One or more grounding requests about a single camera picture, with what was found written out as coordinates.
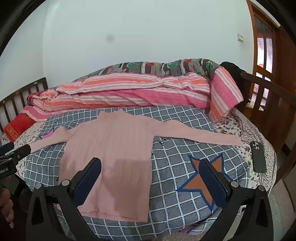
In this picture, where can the grey checked star quilt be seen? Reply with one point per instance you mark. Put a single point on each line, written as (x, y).
(180, 129)

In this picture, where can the floral patchwork quilt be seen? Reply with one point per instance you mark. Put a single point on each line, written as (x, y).
(161, 67)

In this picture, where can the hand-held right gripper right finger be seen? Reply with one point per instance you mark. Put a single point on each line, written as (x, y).
(215, 185)

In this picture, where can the wooden door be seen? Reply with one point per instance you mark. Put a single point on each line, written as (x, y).
(281, 51)

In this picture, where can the person's left hand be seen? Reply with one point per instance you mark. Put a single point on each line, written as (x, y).
(6, 204)

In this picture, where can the dark smartphone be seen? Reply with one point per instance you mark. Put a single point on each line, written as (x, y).
(257, 157)

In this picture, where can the red pillow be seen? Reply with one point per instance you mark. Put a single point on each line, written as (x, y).
(18, 126)

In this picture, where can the white wall switch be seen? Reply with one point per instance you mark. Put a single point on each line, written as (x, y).
(240, 37)

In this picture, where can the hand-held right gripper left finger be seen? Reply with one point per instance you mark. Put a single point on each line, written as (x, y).
(89, 178)

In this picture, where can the wooden footboard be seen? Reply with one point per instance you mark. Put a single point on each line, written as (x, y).
(277, 111)

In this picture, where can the pink ribbed sweater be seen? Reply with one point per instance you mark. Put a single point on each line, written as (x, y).
(111, 150)

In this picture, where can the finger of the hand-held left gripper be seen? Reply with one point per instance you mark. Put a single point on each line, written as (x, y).
(7, 148)
(22, 151)

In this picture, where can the pink orange striped quilt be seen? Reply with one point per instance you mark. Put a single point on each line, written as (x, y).
(138, 95)

